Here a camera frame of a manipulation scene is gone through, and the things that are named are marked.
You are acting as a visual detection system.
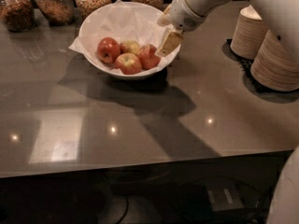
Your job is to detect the white ceramic bowl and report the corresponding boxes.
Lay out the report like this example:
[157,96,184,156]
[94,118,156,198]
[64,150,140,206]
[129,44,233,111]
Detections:
[78,1,182,81]

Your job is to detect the glass jar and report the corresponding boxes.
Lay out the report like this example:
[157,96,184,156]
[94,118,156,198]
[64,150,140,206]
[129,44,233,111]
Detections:
[35,0,75,26]
[0,0,36,32]

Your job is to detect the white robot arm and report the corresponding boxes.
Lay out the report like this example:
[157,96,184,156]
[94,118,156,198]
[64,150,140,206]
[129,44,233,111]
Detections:
[156,0,299,224]

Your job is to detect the dark device under table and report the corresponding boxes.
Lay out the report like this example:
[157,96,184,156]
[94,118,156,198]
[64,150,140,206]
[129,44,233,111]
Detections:
[169,180,253,222]

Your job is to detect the black cable on floor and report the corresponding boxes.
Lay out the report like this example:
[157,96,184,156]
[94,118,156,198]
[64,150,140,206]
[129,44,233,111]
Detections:
[113,194,130,224]

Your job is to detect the red apple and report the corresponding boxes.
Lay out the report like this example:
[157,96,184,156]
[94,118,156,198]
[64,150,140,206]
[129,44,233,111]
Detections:
[97,37,121,64]
[137,44,161,70]

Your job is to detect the red-yellow apple in front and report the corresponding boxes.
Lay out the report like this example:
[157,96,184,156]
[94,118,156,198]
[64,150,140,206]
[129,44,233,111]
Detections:
[114,53,142,75]

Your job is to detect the rear stack paper bowls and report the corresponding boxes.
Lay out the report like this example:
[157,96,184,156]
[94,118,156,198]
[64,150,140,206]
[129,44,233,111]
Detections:
[230,5,268,60]

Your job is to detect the black rubber mat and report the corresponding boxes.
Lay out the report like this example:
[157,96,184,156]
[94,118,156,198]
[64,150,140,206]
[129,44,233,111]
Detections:
[226,39,263,92]

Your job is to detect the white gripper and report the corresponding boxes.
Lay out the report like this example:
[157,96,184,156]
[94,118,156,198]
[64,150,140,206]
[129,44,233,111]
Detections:
[155,0,206,57]

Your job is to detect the yellow-red apple at back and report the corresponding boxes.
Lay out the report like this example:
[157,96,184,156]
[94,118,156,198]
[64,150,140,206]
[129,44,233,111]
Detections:
[120,40,140,55]

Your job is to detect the glass jar far left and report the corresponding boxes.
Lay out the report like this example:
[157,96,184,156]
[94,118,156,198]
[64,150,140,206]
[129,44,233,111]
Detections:
[0,0,36,32]

